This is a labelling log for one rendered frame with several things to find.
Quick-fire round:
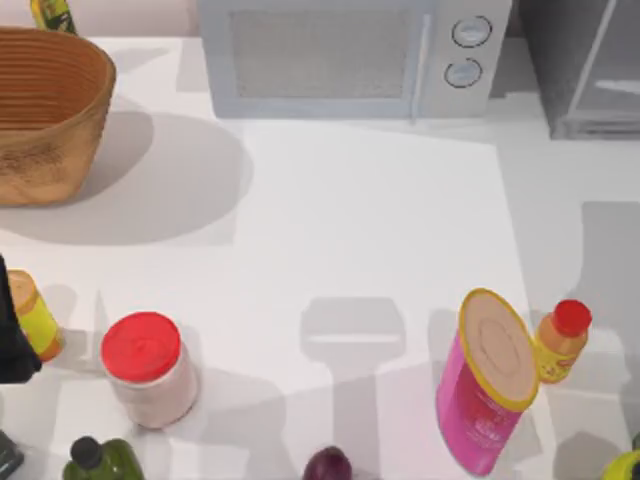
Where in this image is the pale microwave oven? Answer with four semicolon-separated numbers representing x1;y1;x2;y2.
195;0;514;121

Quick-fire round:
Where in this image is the red lidded pink jar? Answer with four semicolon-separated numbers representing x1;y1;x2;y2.
100;311;199;430

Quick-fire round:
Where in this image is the microwave knob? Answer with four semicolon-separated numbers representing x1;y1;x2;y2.
443;57;484;90
451;14;494;47

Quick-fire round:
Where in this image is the pink can with yellow rim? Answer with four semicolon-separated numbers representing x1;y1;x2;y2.
434;287;542;477

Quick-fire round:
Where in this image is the purple round object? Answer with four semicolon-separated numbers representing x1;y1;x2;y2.
303;445;353;480

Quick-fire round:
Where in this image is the orange bottle with red cap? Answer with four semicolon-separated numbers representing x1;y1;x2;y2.
535;298;593;386

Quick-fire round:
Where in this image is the brown woven basket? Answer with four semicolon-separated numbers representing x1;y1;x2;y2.
0;26;118;208

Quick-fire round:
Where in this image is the green bottle with black cap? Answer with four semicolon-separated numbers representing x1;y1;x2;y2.
62;435;146;480

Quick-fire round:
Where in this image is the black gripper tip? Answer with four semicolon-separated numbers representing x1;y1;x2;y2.
0;254;43;385

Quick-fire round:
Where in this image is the yellow green bottle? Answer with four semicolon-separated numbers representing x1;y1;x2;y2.
29;0;79;36

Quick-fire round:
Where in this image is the yellow green object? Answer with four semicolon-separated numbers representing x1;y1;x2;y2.
599;448;640;480

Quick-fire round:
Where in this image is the dark grey object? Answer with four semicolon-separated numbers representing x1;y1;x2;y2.
0;429;25;480

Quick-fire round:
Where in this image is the microwave door handle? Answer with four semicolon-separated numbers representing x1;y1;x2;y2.
410;13;432;125

